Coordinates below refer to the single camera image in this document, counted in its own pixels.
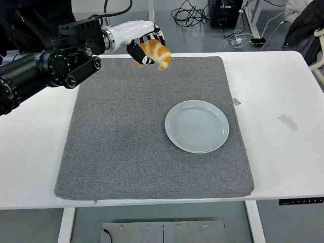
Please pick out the table control panel black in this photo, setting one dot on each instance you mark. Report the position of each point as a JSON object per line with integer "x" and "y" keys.
{"x": 301, "y": 201}

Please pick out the croissant bread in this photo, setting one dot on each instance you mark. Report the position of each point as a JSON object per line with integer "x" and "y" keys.
{"x": 162, "y": 54}

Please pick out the small grey tape piece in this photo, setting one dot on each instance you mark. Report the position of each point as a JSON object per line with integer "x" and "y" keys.
{"x": 237, "y": 101}

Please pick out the grey round plate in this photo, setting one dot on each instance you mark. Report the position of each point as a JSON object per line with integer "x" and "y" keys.
{"x": 197, "y": 126}

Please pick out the slanted background white table leg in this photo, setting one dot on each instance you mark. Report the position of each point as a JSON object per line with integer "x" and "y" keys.
{"x": 253, "y": 20}

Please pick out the long grey tape piece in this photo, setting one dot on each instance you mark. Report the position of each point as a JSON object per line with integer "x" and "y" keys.
{"x": 288, "y": 122}

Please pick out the grey fabric mat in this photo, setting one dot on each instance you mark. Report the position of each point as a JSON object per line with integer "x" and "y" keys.
{"x": 126, "y": 152}

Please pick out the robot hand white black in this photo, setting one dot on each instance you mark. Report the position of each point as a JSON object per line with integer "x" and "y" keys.
{"x": 129, "y": 31}

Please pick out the person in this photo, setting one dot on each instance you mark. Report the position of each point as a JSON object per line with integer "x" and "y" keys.
{"x": 38, "y": 20}

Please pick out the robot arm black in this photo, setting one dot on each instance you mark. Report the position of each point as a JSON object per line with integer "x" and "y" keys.
{"x": 25, "y": 68}

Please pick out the black jacket on chair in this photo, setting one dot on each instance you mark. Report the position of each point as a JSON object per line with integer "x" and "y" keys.
{"x": 303, "y": 33}

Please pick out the black computer box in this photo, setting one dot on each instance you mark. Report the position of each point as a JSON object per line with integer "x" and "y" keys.
{"x": 225, "y": 15}

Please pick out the grey metal plate with screws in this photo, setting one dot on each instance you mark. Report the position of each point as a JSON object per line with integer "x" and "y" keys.
{"x": 177, "y": 233}

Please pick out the black phone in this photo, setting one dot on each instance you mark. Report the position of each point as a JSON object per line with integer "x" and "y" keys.
{"x": 258, "y": 41}

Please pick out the white chair armrest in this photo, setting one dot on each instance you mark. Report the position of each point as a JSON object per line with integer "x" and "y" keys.
{"x": 319, "y": 33}

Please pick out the metal chair leg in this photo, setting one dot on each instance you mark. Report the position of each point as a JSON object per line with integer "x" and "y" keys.
{"x": 272, "y": 35}

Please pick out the white garment on chair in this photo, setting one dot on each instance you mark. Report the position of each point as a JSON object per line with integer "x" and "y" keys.
{"x": 293, "y": 10}

